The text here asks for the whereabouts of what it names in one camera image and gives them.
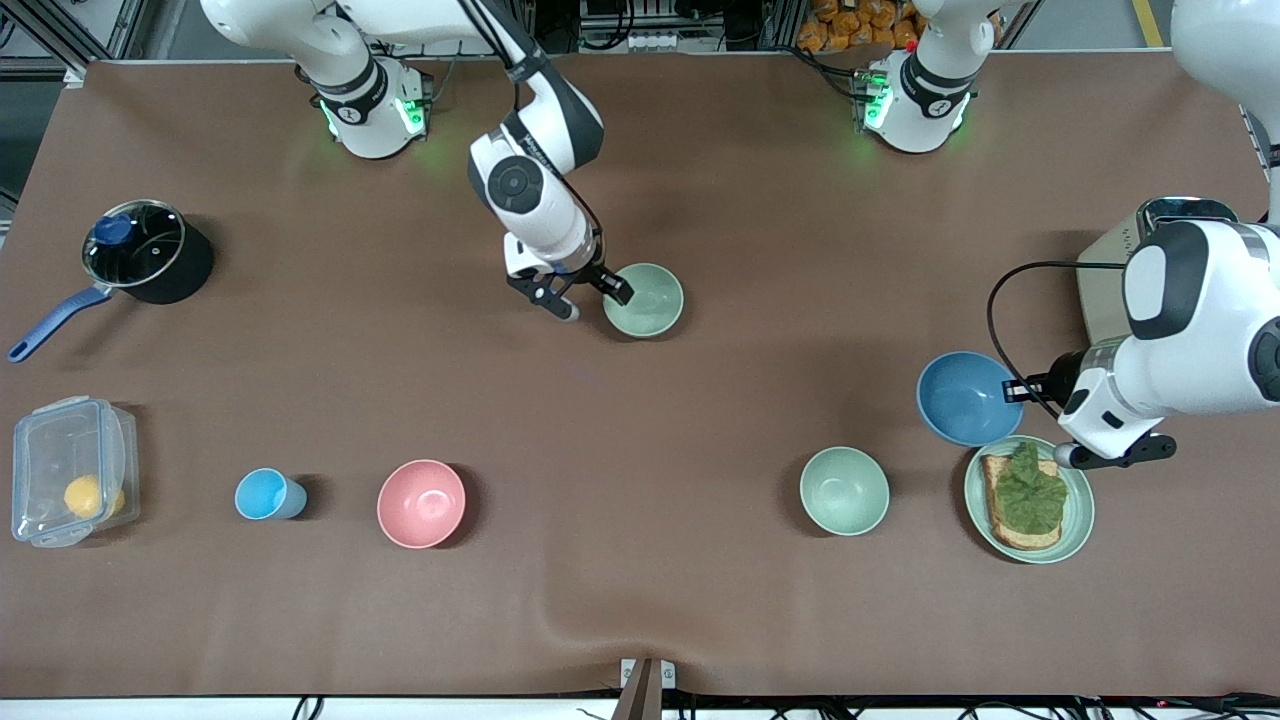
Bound light green bowl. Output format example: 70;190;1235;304
602;263;686;341
799;446;891;537

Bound blue bowl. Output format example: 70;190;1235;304
917;351;1026;447

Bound pink bowl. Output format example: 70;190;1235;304
376;459;468;550

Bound silver toaster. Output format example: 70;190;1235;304
1077;197;1241;346

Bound green lettuce leaf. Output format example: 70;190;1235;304
995;441;1069;536

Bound light green plate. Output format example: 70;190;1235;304
964;435;1096;565

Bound toast slice with crust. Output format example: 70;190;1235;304
980;455;1063;551

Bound brown table mat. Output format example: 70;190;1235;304
0;50;1280;699

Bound orange snack bag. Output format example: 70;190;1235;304
797;0;923;53

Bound light blue cup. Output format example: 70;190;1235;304
234;467;308;522

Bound glass lid blue knob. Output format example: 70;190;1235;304
82;200;187;289

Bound yellow lemon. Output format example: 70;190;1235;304
64;474;126;519

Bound clear plastic lidded container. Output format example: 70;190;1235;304
12;396;141;549

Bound black pot blue handle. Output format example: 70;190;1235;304
8;199;215;363

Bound metal table edge bracket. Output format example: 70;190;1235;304
619;657;677;720

